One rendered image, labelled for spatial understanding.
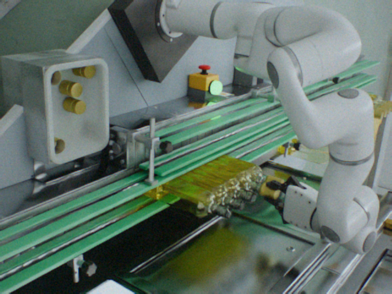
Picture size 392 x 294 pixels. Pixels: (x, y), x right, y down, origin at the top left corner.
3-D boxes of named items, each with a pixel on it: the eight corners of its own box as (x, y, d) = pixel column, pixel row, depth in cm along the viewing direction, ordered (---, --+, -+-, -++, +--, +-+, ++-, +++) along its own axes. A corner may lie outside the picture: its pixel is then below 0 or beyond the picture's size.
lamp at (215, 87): (207, 95, 149) (215, 97, 147) (208, 81, 147) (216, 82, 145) (215, 92, 152) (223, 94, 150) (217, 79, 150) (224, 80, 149)
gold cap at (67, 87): (57, 80, 107) (70, 84, 105) (70, 78, 110) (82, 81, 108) (59, 95, 109) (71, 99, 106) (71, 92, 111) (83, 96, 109)
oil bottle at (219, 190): (154, 187, 129) (218, 213, 117) (154, 169, 127) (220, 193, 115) (167, 181, 133) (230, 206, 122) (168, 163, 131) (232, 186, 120)
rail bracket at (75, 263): (46, 271, 105) (86, 296, 98) (43, 244, 102) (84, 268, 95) (60, 263, 108) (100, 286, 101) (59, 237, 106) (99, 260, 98)
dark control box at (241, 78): (232, 82, 173) (252, 86, 168) (234, 60, 170) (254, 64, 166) (244, 79, 179) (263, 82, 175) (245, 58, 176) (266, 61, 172)
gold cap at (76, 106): (62, 98, 110) (74, 101, 107) (74, 95, 112) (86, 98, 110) (62, 113, 111) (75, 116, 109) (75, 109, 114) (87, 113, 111)
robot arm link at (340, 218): (345, 130, 95) (350, 203, 108) (304, 163, 90) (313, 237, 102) (383, 143, 89) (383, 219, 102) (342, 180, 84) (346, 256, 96)
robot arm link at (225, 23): (234, 0, 122) (290, 7, 113) (225, 51, 125) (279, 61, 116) (214, -6, 114) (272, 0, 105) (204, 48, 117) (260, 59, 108)
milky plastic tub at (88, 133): (28, 157, 108) (51, 168, 103) (20, 60, 100) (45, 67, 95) (86, 139, 121) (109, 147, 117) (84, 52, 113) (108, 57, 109)
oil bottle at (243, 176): (180, 174, 138) (242, 197, 126) (181, 157, 136) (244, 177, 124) (192, 168, 142) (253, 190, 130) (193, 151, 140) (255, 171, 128)
